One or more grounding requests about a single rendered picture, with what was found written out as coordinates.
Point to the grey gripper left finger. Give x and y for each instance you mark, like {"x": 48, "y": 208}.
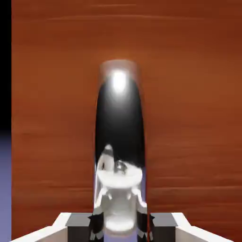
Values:
{"x": 56, "y": 228}

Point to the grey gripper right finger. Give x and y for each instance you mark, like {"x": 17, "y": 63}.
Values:
{"x": 179, "y": 228}

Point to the reddish brown wooden cabinet door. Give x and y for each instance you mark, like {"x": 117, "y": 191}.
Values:
{"x": 189, "y": 94}

